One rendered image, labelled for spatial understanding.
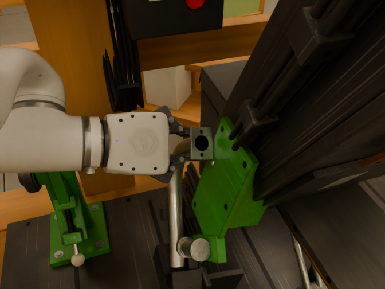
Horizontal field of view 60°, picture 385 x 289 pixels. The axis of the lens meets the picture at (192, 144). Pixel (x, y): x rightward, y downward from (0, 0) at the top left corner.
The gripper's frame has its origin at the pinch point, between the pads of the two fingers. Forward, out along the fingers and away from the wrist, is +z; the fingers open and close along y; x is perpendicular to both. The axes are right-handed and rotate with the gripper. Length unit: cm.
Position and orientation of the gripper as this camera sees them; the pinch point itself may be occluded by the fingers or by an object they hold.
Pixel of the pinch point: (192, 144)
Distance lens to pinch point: 58.3
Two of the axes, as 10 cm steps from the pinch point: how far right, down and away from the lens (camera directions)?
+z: 9.2, 0.1, 4.0
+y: -0.3, -10.0, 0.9
